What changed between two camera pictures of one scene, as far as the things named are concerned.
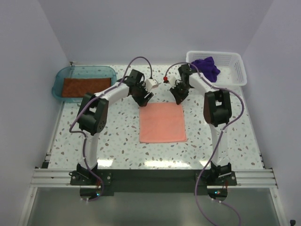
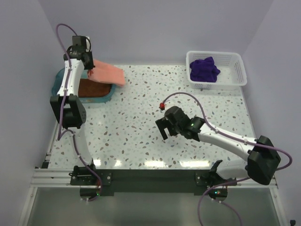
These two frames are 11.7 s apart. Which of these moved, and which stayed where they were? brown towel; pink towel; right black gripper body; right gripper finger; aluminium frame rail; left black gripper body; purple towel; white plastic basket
Moved: left black gripper body; pink towel; right gripper finger; right black gripper body
Stayed: white plastic basket; aluminium frame rail; purple towel; brown towel
